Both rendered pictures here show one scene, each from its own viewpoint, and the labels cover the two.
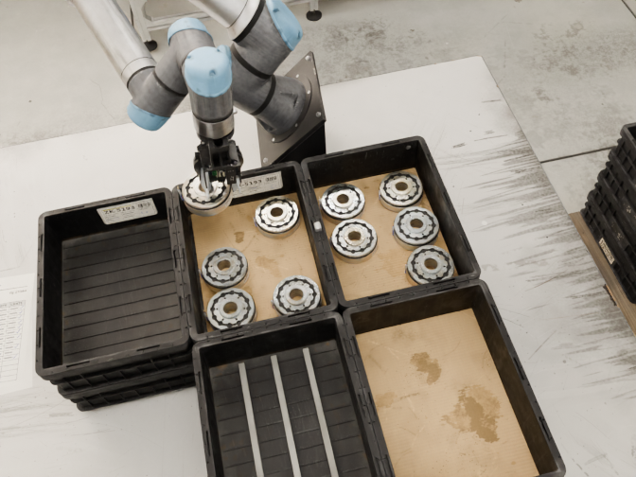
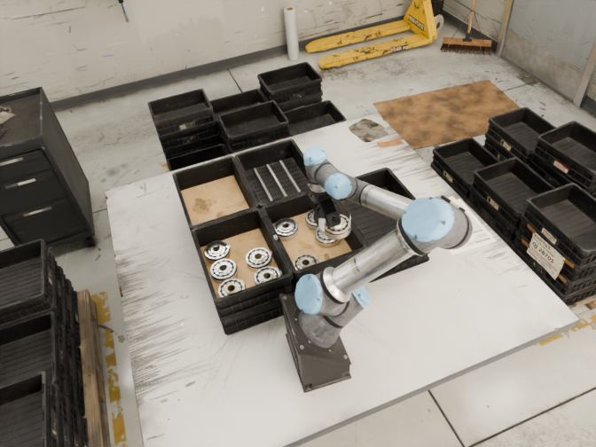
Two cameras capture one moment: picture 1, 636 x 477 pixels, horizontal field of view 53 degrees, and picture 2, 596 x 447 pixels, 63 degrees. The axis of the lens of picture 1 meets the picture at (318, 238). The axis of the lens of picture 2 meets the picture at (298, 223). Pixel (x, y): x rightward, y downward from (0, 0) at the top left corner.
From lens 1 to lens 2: 210 cm
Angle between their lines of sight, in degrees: 78
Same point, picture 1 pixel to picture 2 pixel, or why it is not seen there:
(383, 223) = (243, 276)
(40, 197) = (487, 298)
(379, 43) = not seen: outside the picture
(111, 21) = (396, 198)
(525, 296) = (168, 284)
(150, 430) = not seen: hidden behind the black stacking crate
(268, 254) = (307, 250)
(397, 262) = (235, 256)
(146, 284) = (369, 228)
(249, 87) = not seen: hidden behind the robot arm
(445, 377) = (214, 215)
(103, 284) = (391, 223)
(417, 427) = (227, 198)
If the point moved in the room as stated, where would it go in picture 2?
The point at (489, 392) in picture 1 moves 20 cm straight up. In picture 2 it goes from (195, 212) to (184, 178)
